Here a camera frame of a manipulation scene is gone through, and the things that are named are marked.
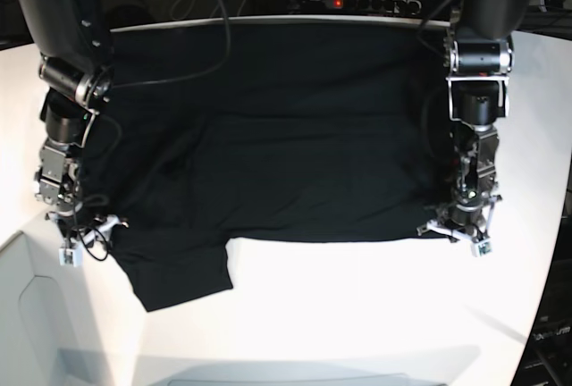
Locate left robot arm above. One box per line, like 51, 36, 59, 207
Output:
417, 0, 528, 245

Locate black T-shirt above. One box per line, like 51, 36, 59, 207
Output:
81, 23, 454, 312

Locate white panel at table corner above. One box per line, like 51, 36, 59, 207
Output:
1, 231, 114, 385

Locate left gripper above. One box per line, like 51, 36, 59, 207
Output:
416, 129, 501, 235

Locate black power strip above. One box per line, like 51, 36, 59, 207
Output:
311, 0, 423, 17

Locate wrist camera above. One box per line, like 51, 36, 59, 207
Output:
58, 245, 84, 267
471, 239, 492, 257

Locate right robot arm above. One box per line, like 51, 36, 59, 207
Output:
18, 0, 114, 237

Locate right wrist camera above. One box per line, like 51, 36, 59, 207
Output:
58, 245, 84, 267

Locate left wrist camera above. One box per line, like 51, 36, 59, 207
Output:
471, 239, 492, 257

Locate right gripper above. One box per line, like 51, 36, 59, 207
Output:
34, 138, 129, 237

